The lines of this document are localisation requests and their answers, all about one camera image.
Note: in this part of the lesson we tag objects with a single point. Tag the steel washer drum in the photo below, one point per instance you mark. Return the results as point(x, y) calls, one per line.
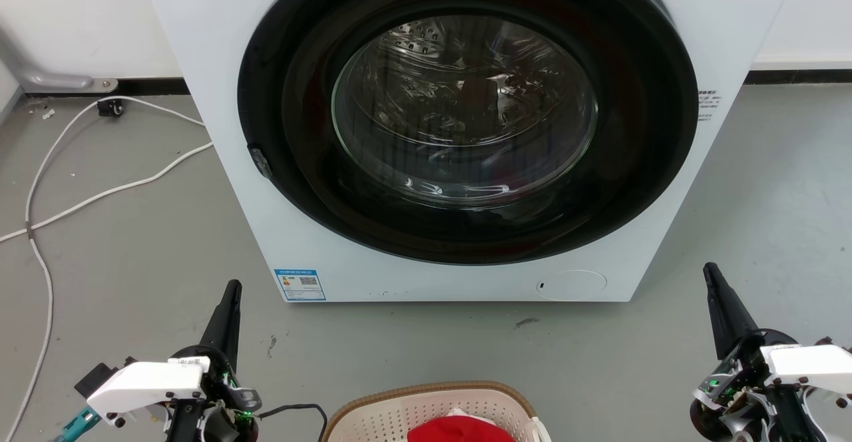
point(459, 102)

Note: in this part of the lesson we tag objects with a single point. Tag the teal plastic clip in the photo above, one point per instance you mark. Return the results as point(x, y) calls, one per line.
point(78, 423)

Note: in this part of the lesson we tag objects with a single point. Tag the blue energy label sticker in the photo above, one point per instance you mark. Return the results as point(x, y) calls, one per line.
point(299, 284)

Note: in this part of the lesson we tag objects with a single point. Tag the round white filter cover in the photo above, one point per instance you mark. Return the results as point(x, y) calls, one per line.
point(572, 284)

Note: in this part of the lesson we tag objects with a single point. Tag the black round washer door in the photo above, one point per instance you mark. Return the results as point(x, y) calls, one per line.
point(639, 162)

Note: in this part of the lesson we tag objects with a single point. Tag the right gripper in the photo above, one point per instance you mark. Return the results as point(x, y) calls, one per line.
point(785, 382)

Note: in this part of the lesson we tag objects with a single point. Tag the red garment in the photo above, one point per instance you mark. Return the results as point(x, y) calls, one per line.
point(459, 431)

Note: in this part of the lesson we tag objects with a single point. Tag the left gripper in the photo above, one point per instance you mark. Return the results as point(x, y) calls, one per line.
point(150, 382)

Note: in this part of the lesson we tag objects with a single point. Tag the small printed text sticker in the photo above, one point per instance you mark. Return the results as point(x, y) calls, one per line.
point(707, 104)

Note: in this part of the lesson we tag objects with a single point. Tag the grey floor pipe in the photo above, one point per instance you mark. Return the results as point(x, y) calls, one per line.
point(40, 77)

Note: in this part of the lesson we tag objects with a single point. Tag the white front-load washing machine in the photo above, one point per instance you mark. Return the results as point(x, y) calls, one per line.
point(219, 62)

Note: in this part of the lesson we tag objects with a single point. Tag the cream perforated laundry basket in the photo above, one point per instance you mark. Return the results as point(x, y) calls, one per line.
point(379, 415)

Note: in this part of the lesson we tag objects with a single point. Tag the grey door latch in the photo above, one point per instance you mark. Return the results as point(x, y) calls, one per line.
point(260, 162)

